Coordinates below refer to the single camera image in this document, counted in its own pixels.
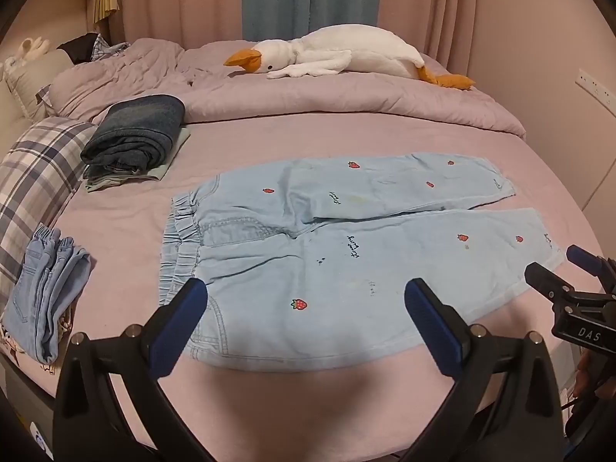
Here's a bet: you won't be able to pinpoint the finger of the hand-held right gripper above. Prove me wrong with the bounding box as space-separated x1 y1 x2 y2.
524 262 581 310
566 244 616 294

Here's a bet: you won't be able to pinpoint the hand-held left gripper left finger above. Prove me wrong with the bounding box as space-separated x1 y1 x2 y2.
52 277 215 462

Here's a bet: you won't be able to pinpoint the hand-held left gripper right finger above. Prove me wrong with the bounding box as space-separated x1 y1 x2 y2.
398 278 566 462

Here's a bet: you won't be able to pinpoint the light blue strawberry pants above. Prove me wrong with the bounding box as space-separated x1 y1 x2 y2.
158 151 565 374

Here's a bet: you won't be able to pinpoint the person's right hand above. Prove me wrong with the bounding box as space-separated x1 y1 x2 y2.
572 346 600 398

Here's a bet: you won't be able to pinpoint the folded light blue jeans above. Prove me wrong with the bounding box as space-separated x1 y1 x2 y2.
1 224 93 365

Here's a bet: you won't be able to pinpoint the folded green garment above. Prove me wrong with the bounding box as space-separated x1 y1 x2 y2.
85 125 191 194

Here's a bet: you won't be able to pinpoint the plaid pillow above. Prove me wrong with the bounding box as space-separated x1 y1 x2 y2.
0 116 99 318

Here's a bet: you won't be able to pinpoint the folded dark blue jeans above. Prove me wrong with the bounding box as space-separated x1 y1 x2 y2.
80 94 187 176

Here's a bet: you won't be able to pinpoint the pink duvet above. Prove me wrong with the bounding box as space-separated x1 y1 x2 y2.
48 37 527 141

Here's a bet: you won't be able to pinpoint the checked cloth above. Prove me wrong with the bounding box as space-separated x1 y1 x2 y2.
90 33 132 62

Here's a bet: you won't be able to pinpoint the white goose plush toy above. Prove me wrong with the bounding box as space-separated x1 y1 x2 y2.
224 25 476 92

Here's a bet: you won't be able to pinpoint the beige pillow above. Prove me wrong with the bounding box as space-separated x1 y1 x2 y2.
4 49 75 121

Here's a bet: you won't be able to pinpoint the pink curtain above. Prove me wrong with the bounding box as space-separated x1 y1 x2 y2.
108 0 482 65

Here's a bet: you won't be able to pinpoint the dark cloth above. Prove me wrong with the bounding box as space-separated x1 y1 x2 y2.
57 33 101 64

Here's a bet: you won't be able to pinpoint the white plush bunny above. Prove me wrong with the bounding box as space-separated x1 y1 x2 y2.
4 36 51 69

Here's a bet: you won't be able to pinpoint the blue curtain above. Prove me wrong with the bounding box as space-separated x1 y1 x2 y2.
241 0 358 43

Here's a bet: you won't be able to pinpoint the white wall socket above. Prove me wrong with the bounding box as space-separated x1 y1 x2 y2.
576 68 616 112

